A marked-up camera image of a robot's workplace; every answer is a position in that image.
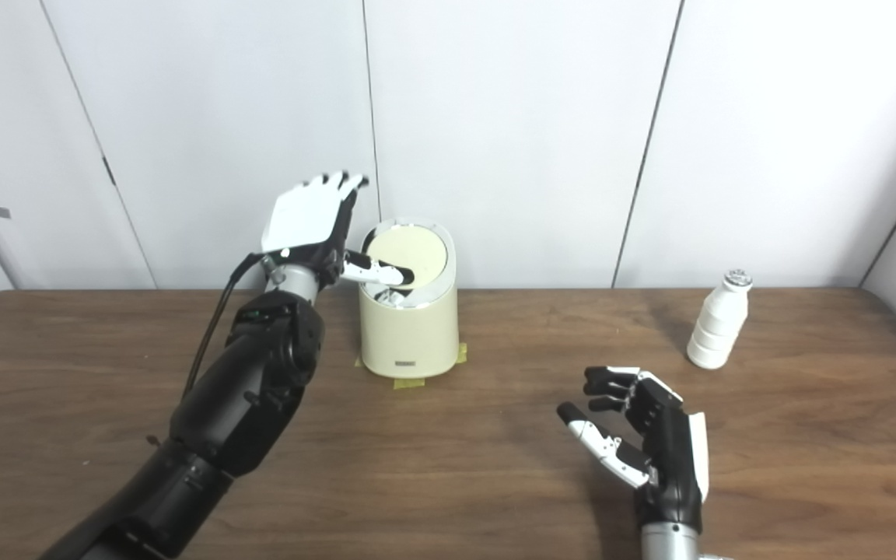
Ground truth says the cream round bin lid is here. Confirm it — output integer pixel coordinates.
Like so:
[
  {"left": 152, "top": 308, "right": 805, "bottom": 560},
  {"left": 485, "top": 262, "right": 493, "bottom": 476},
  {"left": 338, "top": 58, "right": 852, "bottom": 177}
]
[{"left": 368, "top": 224, "right": 449, "bottom": 290}]

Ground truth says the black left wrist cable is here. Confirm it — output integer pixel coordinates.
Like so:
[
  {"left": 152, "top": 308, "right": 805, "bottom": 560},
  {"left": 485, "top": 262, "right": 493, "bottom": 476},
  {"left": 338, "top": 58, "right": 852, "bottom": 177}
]
[{"left": 182, "top": 253, "right": 266, "bottom": 397}]

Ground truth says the cream-colored round bin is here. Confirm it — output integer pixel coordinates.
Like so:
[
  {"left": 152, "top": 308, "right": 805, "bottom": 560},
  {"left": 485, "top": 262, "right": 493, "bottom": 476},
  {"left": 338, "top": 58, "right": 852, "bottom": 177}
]
[{"left": 359, "top": 219, "right": 459, "bottom": 380}]

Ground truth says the small white plastic bottle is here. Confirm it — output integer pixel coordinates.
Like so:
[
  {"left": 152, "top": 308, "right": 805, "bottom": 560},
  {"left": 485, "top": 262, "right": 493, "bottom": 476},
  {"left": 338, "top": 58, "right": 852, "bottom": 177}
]
[{"left": 687, "top": 270, "right": 753, "bottom": 370}]

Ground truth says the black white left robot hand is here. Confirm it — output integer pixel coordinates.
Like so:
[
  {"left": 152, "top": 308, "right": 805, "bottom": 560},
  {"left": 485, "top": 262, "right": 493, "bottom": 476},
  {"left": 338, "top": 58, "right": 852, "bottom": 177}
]
[{"left": 261, "top": 171, "right": 416, "bottom": 290}]

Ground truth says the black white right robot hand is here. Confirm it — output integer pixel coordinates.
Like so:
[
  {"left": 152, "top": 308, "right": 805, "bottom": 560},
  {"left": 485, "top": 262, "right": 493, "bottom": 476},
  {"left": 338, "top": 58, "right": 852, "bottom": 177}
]
[{"left": 557, "top": 366, "right": 709, "bottom": 534}]

